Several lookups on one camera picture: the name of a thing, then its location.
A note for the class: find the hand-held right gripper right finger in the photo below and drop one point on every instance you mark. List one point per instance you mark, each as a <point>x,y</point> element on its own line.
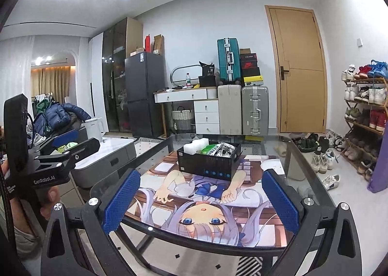
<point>280,200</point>

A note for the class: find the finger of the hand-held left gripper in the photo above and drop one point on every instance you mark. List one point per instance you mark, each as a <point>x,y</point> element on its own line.
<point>65,138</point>
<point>81,148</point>

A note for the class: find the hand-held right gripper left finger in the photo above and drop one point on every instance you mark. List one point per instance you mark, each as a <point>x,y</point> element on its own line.
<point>122,200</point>

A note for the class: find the silver packet black print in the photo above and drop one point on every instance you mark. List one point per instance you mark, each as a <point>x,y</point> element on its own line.
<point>226,149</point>

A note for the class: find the black storage box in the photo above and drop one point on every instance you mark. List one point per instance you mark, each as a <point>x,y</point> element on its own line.
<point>206,168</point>

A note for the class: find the green white packet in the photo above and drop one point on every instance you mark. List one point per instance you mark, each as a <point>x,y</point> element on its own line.
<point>209,150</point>

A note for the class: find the white pads pack green label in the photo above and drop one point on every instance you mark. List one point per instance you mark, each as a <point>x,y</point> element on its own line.
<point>194,146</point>

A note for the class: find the person's left forearm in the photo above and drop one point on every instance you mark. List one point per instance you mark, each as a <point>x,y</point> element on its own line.
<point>28,221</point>

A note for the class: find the person's left hand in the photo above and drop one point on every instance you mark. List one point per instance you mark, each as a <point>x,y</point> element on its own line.
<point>51,197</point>

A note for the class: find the yellow green cloth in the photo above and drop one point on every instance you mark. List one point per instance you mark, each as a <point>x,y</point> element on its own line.
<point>68,146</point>

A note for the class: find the white electric kettle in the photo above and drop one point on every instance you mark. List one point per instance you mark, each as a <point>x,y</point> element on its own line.
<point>95,130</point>

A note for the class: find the blue puffer jacket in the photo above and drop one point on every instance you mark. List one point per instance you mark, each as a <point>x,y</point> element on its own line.
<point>60,115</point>

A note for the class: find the white side cabinet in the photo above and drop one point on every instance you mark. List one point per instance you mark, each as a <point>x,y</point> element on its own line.
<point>115,154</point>

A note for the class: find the beige slippers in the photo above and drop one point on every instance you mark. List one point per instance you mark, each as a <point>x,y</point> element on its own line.
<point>280,151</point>

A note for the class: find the white paper sheet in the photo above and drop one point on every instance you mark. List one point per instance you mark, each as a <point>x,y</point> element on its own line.
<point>164,167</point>

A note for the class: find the white low sneakers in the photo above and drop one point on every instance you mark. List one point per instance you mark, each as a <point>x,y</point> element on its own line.
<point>331,182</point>

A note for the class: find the beige curtain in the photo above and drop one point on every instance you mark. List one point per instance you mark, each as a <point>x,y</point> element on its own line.
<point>51,85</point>

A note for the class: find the white high-top boots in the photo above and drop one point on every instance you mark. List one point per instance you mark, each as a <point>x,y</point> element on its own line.
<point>321,159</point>

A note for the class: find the black white patterned rug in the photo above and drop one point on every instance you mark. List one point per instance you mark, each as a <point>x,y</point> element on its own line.
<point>148,145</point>

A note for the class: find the black sneakers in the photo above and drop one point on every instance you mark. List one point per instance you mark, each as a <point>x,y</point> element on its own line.
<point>304,143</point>

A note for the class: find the printed anime desk mat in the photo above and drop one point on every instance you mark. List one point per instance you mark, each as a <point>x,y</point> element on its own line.
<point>209,215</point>

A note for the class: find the dark glass cabinet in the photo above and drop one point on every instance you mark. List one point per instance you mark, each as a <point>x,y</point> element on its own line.
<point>118,76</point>

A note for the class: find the black-framed glass table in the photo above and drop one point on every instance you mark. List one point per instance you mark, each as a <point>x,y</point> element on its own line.
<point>188,253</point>

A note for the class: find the dark grey refrigerator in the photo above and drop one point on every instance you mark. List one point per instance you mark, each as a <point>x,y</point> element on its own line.
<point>145,91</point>

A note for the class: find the silver suitcase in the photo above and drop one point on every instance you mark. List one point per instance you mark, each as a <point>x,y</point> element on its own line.
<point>255,110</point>

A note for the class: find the wicker basket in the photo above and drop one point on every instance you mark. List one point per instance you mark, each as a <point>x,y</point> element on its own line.
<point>182,120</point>

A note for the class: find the beige suitcase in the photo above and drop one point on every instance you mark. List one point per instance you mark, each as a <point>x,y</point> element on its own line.
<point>229,109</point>

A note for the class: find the purple cloth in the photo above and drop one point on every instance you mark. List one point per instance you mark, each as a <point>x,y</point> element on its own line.
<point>380,170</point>

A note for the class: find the wooden shoe rack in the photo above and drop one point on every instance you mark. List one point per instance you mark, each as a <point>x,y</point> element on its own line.
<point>363,126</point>

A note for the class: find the black yellow shoe box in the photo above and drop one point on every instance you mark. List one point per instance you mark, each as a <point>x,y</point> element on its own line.
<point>253,81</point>

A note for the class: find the white drawer desk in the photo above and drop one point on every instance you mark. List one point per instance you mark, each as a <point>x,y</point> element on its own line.
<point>194,95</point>

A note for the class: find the clear water bottle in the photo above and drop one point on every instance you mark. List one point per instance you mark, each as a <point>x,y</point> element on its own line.
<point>188,80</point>

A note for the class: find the open cardboard box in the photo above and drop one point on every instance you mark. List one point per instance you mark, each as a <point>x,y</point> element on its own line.
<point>158,45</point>

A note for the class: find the plain black shoe box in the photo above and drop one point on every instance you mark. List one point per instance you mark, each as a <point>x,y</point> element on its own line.
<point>251,72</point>

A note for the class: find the wooden door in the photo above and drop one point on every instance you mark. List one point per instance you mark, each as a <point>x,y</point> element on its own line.
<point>298,69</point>

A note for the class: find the shoe rack with shoes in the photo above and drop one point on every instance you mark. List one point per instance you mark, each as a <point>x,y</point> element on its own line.
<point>363,97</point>

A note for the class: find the black shoe box red logo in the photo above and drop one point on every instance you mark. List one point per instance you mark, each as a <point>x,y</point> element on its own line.
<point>250,64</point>

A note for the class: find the black paper bag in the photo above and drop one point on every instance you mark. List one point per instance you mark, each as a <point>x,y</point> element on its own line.
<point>207,76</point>

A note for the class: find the teal suitcase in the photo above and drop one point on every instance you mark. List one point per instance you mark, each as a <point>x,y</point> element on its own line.
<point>229,60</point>

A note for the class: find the brown shoe box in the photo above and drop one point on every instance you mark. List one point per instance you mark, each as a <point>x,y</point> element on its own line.
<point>245,51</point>

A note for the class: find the curved metal rail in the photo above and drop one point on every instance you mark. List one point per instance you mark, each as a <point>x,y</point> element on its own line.
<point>182,67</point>

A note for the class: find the white wall switch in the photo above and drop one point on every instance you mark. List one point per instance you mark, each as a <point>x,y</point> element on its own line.
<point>359,42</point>

